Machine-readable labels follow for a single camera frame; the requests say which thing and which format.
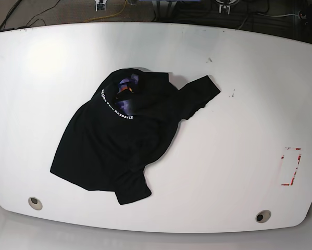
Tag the black t-shirt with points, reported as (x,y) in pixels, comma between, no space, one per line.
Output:
(128,123)

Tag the right table grommet hole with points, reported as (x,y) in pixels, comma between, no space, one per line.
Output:
(263,216)

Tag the table grommet hole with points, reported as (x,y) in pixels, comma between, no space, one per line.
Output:
(35,203)
(263,216)

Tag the left table grommet hole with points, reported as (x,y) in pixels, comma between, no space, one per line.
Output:
(35,203)

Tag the red tape rectangle marking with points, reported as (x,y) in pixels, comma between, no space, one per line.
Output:
(290,161)

